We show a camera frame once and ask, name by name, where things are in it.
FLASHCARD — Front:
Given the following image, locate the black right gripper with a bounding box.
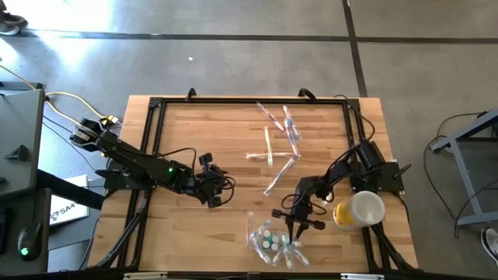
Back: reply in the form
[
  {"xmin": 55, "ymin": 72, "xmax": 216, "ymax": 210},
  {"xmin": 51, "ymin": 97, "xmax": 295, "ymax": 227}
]
[{"xmin": 271, "ymin": 201, "xmax": 327, "ymax": 246}]

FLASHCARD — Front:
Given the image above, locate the black floor cable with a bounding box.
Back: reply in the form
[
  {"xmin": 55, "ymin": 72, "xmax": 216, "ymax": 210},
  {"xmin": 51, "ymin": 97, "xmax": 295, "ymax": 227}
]
[{"xmin": 421, "ymin": 111, "xmax": 498, "ymax": 240}]

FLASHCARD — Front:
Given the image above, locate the black diagonal bar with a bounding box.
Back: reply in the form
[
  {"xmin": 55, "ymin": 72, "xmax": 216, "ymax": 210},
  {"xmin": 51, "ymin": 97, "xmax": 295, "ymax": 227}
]
[{"xmin": 36, "ymin": 169, "xmax": 106, "ymax": 212}]

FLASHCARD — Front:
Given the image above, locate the grey desk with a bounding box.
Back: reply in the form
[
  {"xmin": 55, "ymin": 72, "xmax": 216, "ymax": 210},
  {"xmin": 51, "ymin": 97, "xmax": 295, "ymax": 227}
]
[{"xmin": 0, "ymin": 88, "xmax": 46, "ymax": 200}]

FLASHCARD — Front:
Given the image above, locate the black computer mouse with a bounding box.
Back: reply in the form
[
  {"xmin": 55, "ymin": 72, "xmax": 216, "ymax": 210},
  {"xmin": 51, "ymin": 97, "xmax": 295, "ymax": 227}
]
[{"xmin": 16, "ymin": 220, "xmax": 43, "ymax": 262}]

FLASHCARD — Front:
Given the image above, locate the black wedge stand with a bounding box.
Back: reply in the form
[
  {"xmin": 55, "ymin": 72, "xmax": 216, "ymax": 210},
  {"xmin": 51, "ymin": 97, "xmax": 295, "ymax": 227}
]
[{"xmin": 3, "ymin": 144, "xmax": 30, "ymax": 163}]

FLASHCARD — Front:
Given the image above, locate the clear acrylic organizer box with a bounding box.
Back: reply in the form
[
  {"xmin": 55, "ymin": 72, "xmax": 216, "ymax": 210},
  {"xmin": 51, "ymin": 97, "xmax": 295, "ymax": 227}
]
[{"xmin": 244, "ymin": 219, "xmax": 303, "ymax": 270}]

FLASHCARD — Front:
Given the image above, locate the wrapped green toothbrush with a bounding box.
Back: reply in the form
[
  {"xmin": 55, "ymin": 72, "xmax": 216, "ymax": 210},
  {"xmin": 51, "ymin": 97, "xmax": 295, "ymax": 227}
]
[{"xmin": 263, "ymin": 125, "xmax": 274, "ymax": 168}]

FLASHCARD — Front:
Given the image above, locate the orange toothbrush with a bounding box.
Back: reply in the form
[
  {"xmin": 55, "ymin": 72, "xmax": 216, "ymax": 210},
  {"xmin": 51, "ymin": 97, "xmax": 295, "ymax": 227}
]
[
  {"xmin": 245, "ymin": 211, "xmax": 255, "ymax": 249},
  {"xmin": 244, "ymin": 151, "xmax": 293, "ymax": 161}
]

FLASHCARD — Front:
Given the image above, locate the person's shoe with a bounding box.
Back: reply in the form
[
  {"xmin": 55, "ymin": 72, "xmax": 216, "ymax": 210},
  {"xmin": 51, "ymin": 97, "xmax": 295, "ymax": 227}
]
[
  {"xmin": 481, "ymin": 227, "xmax": 498, "ymax": 261},
  {"xmin": 0, "ymin": 8, "xmax": 29, "ymax": 37}
]

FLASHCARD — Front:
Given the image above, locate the yellow cable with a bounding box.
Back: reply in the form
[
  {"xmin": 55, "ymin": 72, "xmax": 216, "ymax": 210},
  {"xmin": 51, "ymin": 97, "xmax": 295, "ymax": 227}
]
[{"xmin": 0, "ymin": 64, "xmax": 120, "ymax": 129}]

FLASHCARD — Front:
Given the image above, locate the white printed box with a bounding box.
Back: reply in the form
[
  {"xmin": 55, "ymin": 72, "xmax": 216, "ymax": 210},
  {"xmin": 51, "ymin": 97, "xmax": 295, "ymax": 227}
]
[{"xmin": 49, "ymin": 173, "xmax": 91, "ymax": 227}]

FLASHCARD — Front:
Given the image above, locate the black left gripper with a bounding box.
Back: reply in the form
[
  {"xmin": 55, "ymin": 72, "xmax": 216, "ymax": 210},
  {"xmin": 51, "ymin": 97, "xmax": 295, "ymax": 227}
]
[{"xmin": 189, "ymin": 152, "xmax": 231, "ymax": 209}]

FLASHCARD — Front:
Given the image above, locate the yellow white wipes canister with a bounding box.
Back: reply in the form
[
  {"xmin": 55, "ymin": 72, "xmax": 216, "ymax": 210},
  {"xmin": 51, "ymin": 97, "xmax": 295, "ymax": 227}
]
[{"xmin": 332, "ymin": 190, "xmax": 387, "ymax": 231}]

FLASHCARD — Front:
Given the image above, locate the grey metal table frame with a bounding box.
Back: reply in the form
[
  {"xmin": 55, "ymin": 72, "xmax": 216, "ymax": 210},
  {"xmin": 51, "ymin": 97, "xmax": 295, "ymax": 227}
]
[{"xmin": 429, "ymin": 107, "xmax": 498, "ymax": 229}]

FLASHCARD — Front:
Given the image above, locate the black aluminium table frame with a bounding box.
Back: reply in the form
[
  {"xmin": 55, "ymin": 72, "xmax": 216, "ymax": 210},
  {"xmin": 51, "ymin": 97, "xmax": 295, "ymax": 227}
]
[{"xmin": 93, "ymin": 87, "xmax": 419, "ymax": 273}]

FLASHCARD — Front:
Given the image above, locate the wrapped pink toothbrush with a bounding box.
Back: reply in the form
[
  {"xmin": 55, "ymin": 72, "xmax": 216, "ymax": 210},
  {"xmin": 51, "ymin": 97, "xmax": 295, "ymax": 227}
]
[{"xmin": 255, "ymin": 100, "xmax": 286, "ymax": 132}]

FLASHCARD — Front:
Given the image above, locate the silver aluminium extrusion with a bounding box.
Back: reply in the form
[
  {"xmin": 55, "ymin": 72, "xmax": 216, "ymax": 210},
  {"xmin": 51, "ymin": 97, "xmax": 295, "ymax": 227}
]
[{"xmin": 340, "ymin": 272, "xmax": 386, "ymax": 280}]

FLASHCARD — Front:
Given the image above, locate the dark desk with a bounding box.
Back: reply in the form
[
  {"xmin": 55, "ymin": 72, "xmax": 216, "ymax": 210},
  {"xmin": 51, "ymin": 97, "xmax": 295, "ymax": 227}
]
[{"xmin": 0, "ymin": 188, "xmax": 52, "ymax": 278}]

